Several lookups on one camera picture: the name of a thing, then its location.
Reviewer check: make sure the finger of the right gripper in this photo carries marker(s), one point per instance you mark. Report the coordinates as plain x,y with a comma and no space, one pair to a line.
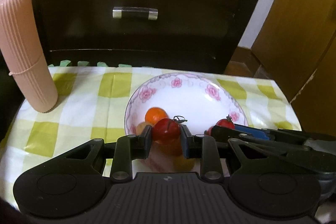
263,132
273,146

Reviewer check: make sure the brown longan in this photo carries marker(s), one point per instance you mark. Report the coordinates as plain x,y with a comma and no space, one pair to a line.
140,127

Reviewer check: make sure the green white checkered tablecloth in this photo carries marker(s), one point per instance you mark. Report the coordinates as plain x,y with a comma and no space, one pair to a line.
92,104

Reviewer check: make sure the dark wooden nightstand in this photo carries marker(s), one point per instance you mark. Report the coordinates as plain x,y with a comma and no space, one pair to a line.
189,35

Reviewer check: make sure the silver black drawer handle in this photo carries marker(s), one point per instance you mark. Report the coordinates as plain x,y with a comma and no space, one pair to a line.
135,12

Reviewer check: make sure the cherry tomato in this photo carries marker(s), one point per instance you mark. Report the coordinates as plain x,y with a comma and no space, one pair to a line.
167,130
226,122

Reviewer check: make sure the small orange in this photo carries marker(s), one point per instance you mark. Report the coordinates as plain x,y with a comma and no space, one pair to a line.
154,115

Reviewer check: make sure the brown wooden wardrobe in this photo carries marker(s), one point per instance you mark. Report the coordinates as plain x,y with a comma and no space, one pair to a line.
296,46

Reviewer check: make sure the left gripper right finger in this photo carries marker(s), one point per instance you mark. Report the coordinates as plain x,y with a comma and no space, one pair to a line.
204,148

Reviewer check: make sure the pink ribbed cylindrical case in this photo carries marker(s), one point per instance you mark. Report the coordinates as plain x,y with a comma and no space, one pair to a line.
23,54

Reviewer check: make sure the white floral porcelain bowl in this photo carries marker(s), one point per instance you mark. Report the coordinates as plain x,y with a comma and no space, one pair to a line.
199,100

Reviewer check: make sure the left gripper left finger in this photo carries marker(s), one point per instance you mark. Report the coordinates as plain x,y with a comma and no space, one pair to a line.
127,149

